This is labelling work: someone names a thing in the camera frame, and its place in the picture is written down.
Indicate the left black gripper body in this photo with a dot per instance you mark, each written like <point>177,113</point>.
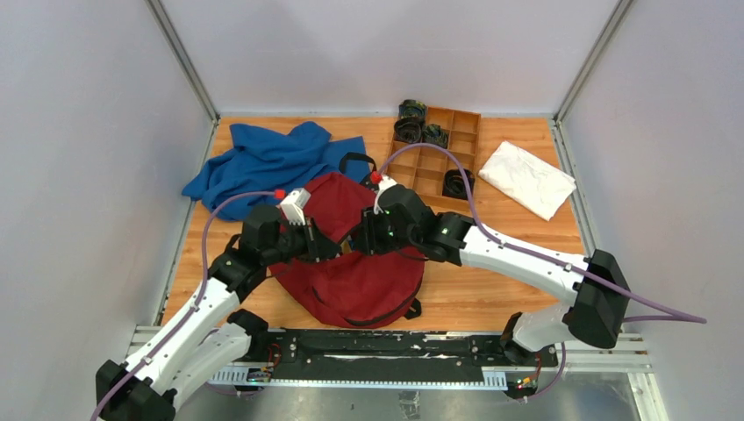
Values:
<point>317,243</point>

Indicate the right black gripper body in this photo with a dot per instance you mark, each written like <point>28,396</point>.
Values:
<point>382,237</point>

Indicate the red backpack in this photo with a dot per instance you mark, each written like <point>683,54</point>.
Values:
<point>353,290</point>

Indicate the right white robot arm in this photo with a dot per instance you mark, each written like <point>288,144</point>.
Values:
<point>590,290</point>

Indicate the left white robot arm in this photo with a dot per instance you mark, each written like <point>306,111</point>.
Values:
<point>210,330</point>

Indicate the wooden divided tray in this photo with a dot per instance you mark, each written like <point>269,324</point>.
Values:
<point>422,166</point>

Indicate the rolled tie with orange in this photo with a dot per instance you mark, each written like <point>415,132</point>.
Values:
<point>454,184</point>

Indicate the blue cloth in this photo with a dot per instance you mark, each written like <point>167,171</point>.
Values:
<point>264,160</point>

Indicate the rolled dark tie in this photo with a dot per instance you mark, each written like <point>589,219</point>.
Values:
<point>409,130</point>

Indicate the rolled green tie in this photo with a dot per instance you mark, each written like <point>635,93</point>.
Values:
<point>435,135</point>

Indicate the white folded cloth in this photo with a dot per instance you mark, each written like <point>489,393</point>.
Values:
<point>528,180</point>

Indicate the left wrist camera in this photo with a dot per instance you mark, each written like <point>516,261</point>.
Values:
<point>292,206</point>

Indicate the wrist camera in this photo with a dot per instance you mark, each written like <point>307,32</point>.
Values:
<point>385,183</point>
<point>292,206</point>

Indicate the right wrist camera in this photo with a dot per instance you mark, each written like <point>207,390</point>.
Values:
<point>385,183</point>

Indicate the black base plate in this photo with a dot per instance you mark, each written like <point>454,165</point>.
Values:
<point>378,357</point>

